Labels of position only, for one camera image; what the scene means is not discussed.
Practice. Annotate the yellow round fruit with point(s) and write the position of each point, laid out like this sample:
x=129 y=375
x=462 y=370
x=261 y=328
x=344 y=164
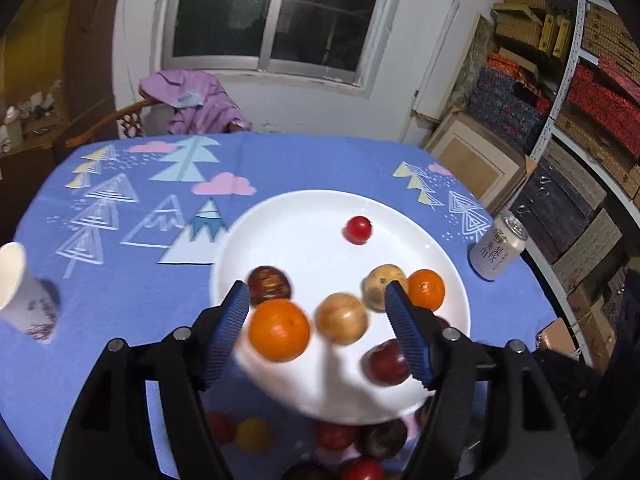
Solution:
x=254 y=435

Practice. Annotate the stack of dark grey boxes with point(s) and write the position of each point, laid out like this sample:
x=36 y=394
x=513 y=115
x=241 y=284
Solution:
x=565 y=205

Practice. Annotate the stack of blue patterned boxes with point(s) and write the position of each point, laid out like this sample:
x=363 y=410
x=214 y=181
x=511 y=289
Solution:
x=510 y=102

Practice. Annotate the wooden chair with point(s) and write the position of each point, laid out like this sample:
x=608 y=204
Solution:
x=125 y=111

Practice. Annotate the wooden glass cabinet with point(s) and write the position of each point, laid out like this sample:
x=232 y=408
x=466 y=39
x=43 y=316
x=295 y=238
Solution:
x=90 y=35

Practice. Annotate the purple cloth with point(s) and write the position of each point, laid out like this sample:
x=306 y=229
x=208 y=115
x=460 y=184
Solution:
x=195 y=100

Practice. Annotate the red plum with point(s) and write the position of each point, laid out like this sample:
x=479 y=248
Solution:
x=382 y=365

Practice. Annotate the white paper cup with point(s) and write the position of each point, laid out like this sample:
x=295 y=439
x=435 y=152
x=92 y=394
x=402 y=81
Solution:
x=25 y=300

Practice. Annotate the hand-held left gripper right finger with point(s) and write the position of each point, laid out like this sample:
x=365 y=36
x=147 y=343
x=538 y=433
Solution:
x=407 y=335

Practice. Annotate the dark brown round fruit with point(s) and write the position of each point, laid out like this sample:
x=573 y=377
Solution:
x=270 y=285
x=307 y=472

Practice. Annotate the white plate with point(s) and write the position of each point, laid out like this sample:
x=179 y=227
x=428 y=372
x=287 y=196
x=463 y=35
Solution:
x=300 y=240

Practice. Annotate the white metal shelf rack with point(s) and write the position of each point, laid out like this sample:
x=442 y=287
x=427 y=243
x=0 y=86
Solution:
x=570 y=60

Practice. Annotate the brown flat box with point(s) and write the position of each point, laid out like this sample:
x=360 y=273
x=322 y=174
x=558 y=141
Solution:
x=555 y=335

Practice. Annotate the sliding glass window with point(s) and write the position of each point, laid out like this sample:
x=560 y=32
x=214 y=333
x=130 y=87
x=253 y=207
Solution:
x=225 y=10

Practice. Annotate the wooden picture frame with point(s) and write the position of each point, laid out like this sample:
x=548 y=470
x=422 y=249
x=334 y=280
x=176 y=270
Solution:
x=475 y=160

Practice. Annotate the orange mandarin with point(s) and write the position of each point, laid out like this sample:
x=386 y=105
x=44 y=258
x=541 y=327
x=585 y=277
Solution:
x=279 y=330
x=426 y=290

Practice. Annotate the beige beverage can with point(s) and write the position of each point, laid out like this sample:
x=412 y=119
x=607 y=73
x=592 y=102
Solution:
x=495 y=250

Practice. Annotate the marbled panel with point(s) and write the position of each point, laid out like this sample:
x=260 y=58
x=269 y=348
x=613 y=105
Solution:
x=472 y=60

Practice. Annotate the red cherry tomato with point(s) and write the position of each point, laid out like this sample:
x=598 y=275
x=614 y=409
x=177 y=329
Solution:
x=362 y=470
x=335 y=435
x=358 y=230
x=221 y=427

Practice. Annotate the white board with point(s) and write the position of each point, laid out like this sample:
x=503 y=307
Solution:
x=440 y=50

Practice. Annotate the blue printed tablecloth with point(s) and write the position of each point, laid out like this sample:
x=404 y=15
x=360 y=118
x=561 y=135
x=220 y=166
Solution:
x=125 y=280

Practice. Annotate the stack of red patterned boxes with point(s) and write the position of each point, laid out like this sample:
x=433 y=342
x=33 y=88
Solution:
x=605 y=95

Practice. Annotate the stack of woven yellow boxes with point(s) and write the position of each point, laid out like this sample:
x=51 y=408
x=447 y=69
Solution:
x=530 y=27

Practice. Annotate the tan speckled fruit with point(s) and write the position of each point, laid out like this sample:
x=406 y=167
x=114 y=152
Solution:
x=341 y=317
x=376 y=282

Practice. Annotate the dark purple plum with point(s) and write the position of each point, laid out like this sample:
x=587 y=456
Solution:
x=382 y=437

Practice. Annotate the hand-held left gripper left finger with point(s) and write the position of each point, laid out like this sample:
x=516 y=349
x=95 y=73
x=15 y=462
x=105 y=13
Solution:
x=227 y=330

